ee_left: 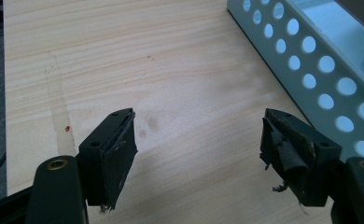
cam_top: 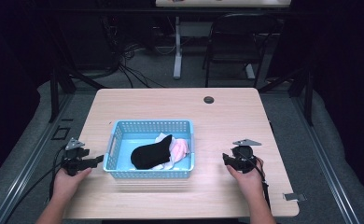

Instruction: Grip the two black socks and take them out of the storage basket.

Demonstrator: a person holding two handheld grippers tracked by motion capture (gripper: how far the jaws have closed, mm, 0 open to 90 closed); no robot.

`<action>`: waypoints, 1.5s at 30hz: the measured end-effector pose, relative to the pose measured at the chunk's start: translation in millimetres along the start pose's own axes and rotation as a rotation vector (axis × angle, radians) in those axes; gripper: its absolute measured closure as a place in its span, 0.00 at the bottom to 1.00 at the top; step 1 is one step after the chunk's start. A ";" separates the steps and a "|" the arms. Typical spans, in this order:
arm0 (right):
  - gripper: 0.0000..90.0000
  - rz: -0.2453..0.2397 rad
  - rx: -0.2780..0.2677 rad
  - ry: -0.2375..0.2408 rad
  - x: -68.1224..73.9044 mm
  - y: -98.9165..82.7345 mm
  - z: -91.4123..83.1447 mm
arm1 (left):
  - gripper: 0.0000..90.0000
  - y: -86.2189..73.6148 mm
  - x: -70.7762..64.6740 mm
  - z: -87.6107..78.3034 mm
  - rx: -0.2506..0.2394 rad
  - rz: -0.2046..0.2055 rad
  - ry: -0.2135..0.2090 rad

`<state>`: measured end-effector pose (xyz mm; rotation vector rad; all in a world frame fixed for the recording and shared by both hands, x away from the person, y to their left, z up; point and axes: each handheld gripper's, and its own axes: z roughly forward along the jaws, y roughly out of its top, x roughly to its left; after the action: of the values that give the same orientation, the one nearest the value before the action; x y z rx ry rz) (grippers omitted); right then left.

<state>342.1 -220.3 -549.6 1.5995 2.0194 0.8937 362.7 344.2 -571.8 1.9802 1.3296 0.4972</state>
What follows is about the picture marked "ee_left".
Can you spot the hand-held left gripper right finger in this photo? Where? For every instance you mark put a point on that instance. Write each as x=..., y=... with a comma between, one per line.
x=298, y=155

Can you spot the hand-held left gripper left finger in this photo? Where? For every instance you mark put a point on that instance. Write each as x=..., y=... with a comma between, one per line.
x=108, y=161

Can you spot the light blue perforated basket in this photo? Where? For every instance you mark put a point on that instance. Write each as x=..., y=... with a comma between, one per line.
x=323, y=71

